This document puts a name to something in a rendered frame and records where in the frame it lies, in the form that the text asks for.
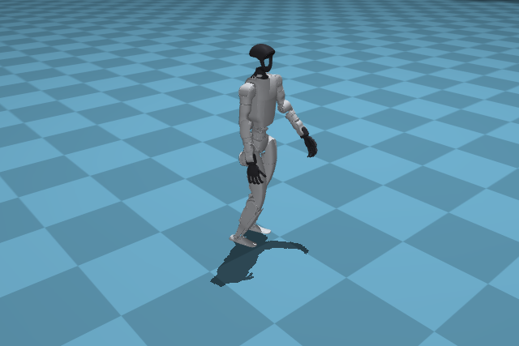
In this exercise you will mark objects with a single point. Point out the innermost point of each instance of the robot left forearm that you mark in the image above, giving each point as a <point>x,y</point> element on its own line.
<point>295,121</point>

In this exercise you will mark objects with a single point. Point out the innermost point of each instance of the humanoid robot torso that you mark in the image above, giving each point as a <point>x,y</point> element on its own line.
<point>262,109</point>

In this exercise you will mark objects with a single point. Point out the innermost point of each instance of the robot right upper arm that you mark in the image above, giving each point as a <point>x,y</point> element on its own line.
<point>246,94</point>

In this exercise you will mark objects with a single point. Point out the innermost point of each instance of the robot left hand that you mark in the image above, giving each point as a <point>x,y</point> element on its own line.
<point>310,142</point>

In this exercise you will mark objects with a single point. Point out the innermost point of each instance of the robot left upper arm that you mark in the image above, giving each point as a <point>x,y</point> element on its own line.
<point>283,104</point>

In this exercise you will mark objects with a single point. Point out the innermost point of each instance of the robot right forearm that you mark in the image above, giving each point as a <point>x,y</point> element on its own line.
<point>247,140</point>

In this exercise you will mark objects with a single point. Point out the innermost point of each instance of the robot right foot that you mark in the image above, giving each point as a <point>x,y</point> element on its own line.
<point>243,241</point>

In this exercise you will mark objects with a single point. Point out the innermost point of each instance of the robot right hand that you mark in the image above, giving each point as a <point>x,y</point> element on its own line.
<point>253,171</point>

